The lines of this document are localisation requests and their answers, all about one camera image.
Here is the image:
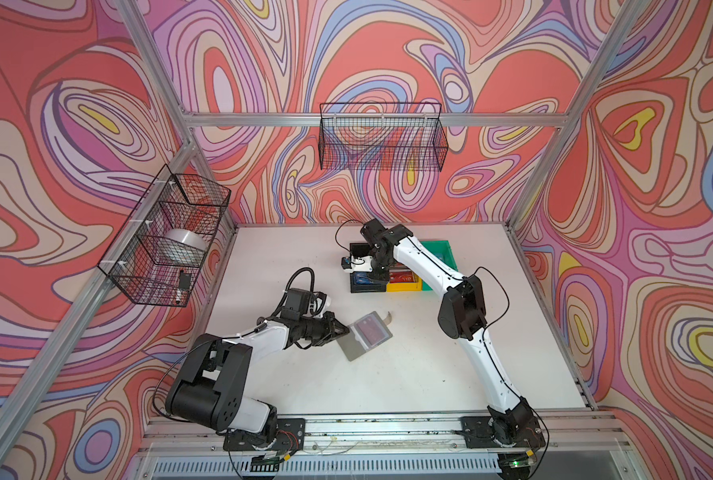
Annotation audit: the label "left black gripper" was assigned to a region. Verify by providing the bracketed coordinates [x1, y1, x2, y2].
[295, 312, 350, 346]

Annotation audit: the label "grey leather card holder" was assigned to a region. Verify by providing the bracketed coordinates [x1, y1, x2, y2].
[336, 311, 393, 362]

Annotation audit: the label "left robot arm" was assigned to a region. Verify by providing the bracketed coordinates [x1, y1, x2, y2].
[164, 266, 350, 443]

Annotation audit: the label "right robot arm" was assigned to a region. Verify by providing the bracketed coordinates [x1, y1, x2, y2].
[342, 219, 550, 451]

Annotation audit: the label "red cards in yellow bin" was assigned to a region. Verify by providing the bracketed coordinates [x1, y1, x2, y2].
[389, 270, 416, 284]

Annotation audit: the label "black plastic bin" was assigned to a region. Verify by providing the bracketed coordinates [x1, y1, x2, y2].
[350, 242, 386, 294]

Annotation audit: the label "yellow plastic bin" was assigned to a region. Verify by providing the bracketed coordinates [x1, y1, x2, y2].
[385, 269, 422, 292]

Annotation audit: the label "green plastic bin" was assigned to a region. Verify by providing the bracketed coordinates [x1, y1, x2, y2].
[420, 240, 458, 271]

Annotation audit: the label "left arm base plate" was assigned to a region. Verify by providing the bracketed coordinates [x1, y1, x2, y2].
[222, 417, 306, 453]

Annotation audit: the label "back black wire basket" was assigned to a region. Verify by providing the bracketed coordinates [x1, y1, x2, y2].
[318, 100, 448, 172]

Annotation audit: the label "black wire basket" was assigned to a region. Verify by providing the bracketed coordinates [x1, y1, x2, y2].
[318, 100, 448, 172]
[98, 165, 232, 308]

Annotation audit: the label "left black wire basket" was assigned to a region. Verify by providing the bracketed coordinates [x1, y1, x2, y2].
[98, 165, 232, 308]

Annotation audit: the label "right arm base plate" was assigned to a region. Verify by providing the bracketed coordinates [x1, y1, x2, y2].
[459, 416, 546, 451]

